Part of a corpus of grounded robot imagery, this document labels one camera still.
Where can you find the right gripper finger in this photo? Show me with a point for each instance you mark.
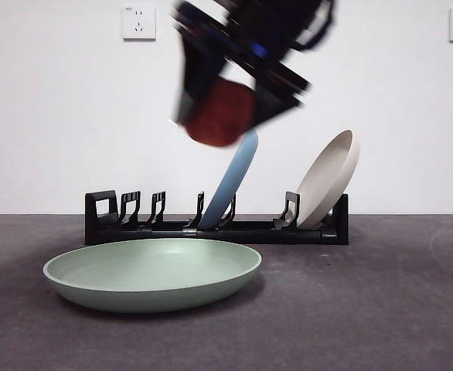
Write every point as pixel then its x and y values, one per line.
pixel 197 73
pixel 273 104

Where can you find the red apple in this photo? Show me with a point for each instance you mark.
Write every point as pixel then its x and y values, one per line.
pixel 220 112

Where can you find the green plate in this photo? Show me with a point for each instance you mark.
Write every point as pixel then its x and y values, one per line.
pixel 149 278

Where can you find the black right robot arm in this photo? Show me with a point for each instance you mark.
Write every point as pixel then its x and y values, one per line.
pixel 273 21

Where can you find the blue plate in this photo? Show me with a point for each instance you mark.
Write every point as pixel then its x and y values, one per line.
pixel 226 185

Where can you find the beige plate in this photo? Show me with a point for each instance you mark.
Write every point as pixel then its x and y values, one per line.
pixel 327 181

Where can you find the black plate rack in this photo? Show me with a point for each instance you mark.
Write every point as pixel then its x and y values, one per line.
pixel 133 236

